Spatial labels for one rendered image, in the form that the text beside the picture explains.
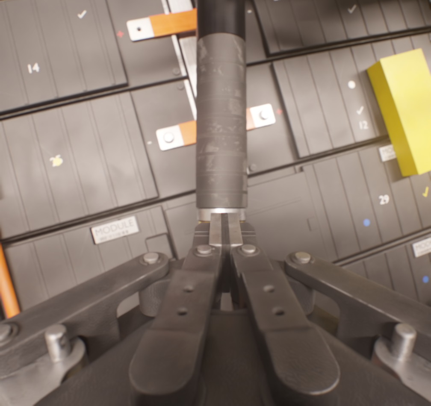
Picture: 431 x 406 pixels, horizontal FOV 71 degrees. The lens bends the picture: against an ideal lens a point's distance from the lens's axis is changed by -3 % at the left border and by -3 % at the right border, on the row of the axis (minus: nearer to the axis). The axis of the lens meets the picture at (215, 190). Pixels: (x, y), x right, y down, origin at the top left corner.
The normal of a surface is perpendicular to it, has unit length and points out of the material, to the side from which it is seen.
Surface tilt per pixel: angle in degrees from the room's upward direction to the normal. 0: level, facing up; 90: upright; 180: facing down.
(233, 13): 19
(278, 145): 0
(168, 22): 0
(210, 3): 34
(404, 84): 0
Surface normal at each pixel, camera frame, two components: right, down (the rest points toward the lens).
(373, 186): 0.16, -0.04
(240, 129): 0.69, -0.04
